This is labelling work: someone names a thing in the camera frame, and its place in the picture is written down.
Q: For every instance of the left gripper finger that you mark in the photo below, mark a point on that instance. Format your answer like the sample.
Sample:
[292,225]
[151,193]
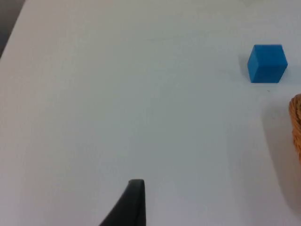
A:
[132,207]

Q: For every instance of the blue cube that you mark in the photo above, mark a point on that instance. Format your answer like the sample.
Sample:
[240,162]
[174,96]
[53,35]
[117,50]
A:
[266,64]

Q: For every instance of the pale brown wicker basket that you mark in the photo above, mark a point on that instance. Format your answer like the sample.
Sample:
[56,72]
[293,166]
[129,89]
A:
[296,122]

